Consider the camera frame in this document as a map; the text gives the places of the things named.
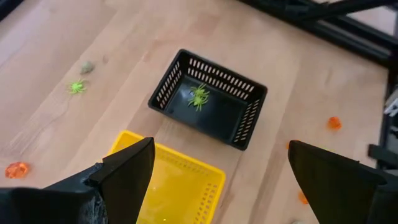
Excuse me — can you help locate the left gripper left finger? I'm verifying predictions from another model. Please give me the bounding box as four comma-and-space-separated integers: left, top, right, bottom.
0, 136, 155, 224

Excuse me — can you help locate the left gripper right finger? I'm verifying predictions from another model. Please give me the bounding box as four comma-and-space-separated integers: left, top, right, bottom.
287, 139, 398, 224

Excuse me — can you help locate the yellow plastic basket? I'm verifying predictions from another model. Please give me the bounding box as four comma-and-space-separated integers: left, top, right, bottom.
107, 129, 227, 224

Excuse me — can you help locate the black plastic basket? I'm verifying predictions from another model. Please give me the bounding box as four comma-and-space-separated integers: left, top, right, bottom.
147, 49, 268, 152

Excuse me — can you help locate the black aluminium table frame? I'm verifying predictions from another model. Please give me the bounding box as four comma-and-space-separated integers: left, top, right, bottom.
0, 0, 398, 170

